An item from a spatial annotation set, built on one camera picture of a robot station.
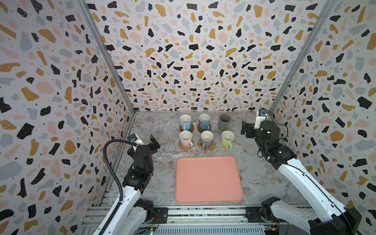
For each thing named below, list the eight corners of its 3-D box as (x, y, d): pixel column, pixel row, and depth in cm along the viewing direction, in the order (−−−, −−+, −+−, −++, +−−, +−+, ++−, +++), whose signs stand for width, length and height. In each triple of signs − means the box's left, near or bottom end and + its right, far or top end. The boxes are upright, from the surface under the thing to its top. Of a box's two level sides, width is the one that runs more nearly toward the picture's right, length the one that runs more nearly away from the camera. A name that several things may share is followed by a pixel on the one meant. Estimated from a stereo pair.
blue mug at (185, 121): (180, 136, 109) (178, 126, 100) (181, 124, 116) (180, 114, 107) (191, 136, 109) (190, 126, 100) (191, 124, 116) (191, 114, 107)
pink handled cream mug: (180, 151, 100) (178, 142, 92) (181, 139, 107) (179, 130, 98) (192, 151, 100) (192, 142, 92) (193, 139, 107) (193, 130, 98)
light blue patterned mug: (199, 135, 109) (199, 125, 101) (199, 123, 117) (199, 113, 108) (209, 135, 110) (210, 125, 101) (208, 123, 117) (209, 113, 108)
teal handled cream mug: (201, 152, 100) (201, 143, 92) (200, 139, 107) (201, 130, 98) (212, 152, 100) (214, 143, 92) (211, 139, 107) (213, 130, 98)
